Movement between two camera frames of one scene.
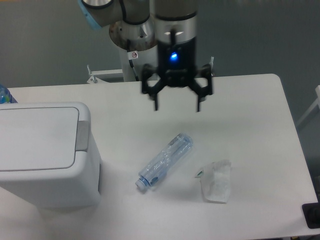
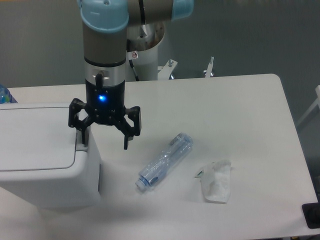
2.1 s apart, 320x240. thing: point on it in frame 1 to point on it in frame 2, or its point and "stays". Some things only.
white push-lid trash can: [49, 156] stays
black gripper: [176, 63] to [107, 104]
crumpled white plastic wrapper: [215, 181] stays
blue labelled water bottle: [5, 96] stays
